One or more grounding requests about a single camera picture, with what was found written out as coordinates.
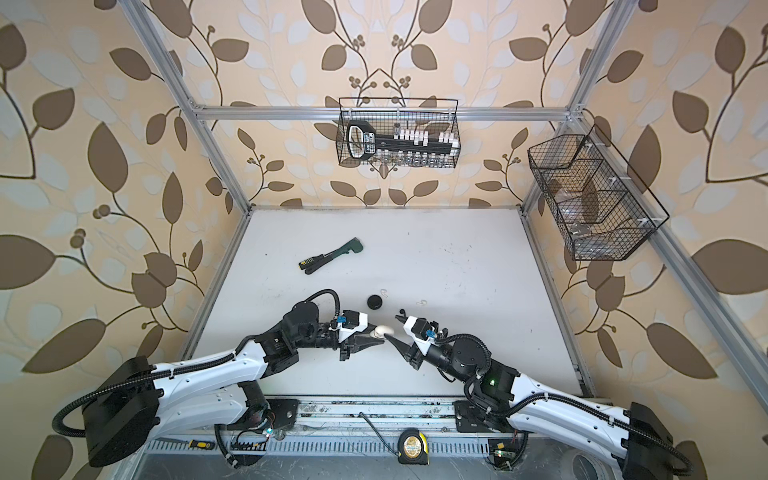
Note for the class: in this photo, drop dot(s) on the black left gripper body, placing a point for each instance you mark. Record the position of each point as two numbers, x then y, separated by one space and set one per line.
344 352

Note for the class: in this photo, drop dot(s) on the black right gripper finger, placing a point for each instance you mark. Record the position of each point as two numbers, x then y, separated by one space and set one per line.
402 316
403 348

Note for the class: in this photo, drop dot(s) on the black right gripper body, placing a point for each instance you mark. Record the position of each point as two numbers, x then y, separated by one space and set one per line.
420 358

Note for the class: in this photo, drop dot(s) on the cream earbud charging case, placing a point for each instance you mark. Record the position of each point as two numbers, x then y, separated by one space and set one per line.
382 330

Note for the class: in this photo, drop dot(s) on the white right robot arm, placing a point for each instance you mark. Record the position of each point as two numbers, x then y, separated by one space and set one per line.
632 441

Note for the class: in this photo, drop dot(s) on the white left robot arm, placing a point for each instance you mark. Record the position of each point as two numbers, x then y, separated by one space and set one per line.
141 401

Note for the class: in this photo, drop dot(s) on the black round charging case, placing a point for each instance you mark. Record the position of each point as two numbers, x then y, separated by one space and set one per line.
374 302

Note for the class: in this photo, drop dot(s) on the black yellow screwdriver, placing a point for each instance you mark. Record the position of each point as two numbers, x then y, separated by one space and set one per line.
313 263

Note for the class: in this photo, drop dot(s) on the green black rivet tool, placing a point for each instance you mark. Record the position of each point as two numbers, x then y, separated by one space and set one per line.
352 246

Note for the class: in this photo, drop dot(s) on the yellow black tape measure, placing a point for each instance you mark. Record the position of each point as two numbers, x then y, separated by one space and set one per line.
412 448

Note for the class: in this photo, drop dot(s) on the black socket set holder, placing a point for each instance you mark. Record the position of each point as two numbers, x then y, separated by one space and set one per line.
363 141

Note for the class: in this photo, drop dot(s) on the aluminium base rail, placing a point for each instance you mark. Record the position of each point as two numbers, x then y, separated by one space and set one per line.
357 426

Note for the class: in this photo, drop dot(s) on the black wire basket with tools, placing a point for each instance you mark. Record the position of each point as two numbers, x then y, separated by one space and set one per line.
429 113

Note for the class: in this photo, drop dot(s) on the aluminium frame post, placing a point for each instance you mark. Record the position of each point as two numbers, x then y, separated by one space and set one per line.
139 19

